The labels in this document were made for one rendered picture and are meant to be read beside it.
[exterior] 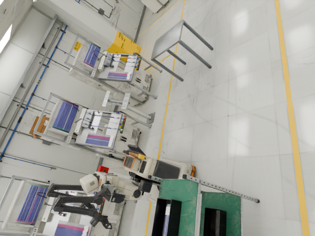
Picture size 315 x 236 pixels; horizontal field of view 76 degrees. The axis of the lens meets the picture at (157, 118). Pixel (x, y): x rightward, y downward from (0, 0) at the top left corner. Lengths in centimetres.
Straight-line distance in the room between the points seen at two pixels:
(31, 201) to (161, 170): 206
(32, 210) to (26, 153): 180
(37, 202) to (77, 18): 452
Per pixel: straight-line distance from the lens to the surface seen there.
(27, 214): 373
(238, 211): 212
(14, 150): 521
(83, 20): 630
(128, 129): 421
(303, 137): 242
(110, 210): 399
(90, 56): 454
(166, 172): 259
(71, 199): 218
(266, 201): 240
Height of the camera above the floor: 218
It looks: 32 degrees down
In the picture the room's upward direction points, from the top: 63 degrees counter-clockwise
